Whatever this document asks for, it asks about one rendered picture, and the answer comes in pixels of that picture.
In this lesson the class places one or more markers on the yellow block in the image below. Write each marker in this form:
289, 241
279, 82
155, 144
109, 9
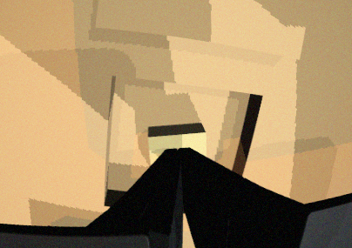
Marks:
173, 137

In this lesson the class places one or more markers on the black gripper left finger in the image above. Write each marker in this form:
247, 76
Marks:
149, 215

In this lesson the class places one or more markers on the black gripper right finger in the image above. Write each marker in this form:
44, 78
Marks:
226, 210

